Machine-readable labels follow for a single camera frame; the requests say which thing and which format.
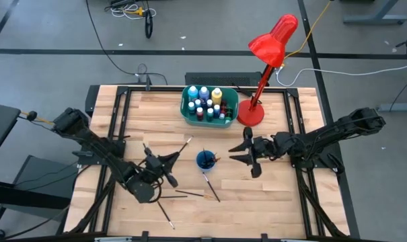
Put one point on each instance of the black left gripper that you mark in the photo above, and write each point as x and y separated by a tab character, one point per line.
156	166

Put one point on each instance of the small green paint bottle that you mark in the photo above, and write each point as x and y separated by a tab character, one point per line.
228	112

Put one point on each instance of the red desk lamp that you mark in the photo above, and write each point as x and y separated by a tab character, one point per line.
270	47

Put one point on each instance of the large yellow paint bottle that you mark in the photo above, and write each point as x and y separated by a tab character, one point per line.
216	98

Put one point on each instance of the large lavender paint bottle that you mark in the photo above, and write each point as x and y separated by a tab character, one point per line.
204	94

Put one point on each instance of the silver metal strut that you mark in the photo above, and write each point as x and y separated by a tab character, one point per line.
294	240
112	239

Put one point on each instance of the small black paint bottle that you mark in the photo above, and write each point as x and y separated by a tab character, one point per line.
209	102

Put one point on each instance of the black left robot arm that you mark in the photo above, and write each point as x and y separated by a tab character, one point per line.
102	151

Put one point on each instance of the grey desk leg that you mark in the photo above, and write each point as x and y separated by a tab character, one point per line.
374	19

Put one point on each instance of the grey desk foot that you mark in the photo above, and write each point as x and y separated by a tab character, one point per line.
398	107

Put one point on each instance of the small red paint bottle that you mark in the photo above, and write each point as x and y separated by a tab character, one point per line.
199	116
223	108

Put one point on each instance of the blue plastic cup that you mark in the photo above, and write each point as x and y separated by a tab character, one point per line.
198	161

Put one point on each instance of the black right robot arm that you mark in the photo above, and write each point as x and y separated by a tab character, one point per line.
324	138

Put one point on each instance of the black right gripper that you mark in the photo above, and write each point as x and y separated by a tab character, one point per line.
260	149

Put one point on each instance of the large turquoise paint bottle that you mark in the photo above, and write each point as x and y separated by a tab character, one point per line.
192	94

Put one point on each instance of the small dark teal paint bottle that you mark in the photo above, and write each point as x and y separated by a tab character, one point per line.
210	116

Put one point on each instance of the small light blue paint bottle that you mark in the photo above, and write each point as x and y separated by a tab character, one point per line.
197	102

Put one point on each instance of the teal plastic bin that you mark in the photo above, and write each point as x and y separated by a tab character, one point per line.
206	124

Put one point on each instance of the black round knob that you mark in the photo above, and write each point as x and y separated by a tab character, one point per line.
31	115

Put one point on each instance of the small cobalt blue paint bottle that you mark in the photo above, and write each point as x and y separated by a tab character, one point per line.
216	112

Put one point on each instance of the small turquoise paint bottle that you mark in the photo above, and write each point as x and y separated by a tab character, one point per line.
191	110

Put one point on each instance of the black equipment box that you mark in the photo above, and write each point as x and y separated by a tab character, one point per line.
220	79

